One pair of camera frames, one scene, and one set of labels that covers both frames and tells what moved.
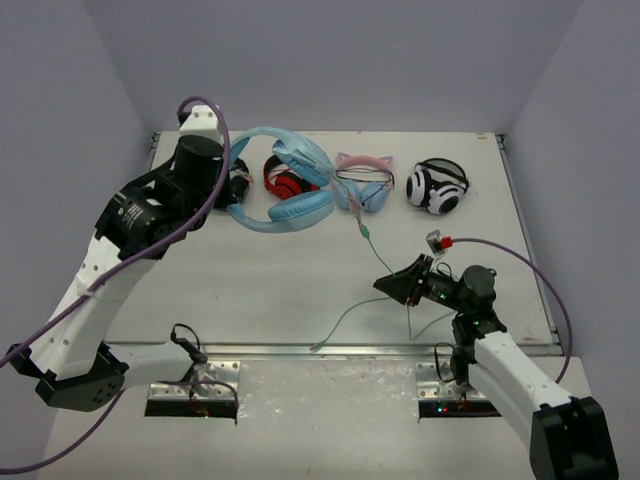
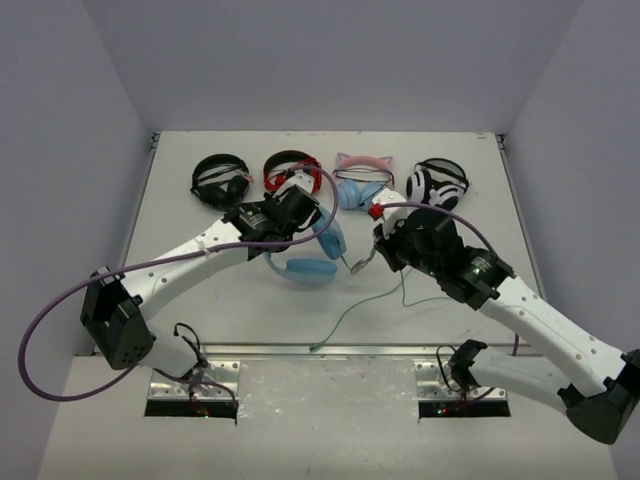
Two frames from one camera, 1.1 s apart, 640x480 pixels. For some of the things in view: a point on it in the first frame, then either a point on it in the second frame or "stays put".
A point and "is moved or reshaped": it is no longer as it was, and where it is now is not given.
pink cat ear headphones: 363,181 stays put
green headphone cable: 367,233 is moved or reshaped
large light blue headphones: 295,211 → 314,270
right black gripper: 403,284 → 386,245
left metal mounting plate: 210,380 stays put
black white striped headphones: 438,184 stays put
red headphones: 283,182 stays put
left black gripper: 236,179 → 304,204
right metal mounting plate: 429,386 stays put
